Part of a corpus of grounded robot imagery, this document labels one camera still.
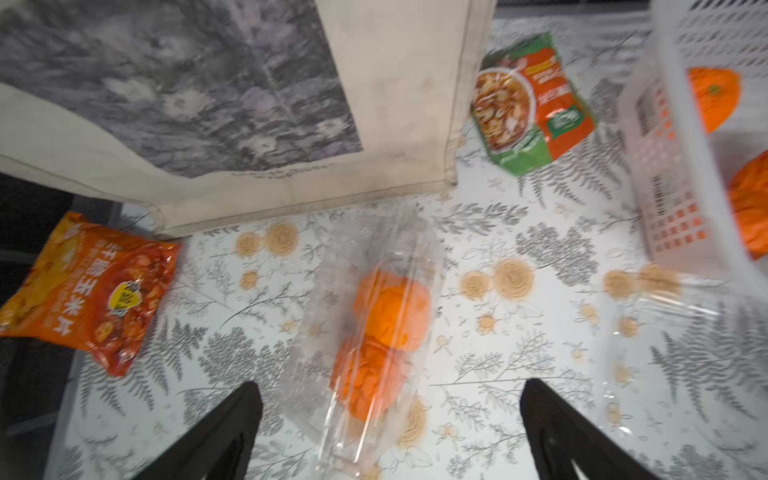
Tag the clear clamshell container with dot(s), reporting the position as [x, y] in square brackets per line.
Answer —
[684, 390]
[402, 243]

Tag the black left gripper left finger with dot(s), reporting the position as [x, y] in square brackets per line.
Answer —
[219, 446]

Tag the white plastic perforated basket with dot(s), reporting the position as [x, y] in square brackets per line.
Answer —
[680, 171]

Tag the green red snack packet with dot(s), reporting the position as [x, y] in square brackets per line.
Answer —
[527, 110]

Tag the orange fruit six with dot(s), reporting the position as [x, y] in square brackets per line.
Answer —
[369, 377]

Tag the orange fruit four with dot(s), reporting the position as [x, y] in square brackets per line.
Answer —
[748, 197]

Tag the orange fruit five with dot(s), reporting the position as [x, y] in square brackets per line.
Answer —
[395, 309]

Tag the cream Monet canvas tote bag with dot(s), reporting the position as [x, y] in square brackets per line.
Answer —
[213, 113]

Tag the orange fruit three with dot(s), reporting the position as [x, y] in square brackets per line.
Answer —
[717, 92]

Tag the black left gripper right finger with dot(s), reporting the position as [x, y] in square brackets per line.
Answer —
[564, 443]

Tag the orange red snack bag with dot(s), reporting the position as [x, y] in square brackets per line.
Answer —
[93, 288]

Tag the floral patterned table cloth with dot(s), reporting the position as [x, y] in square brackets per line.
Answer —
[535, 267]

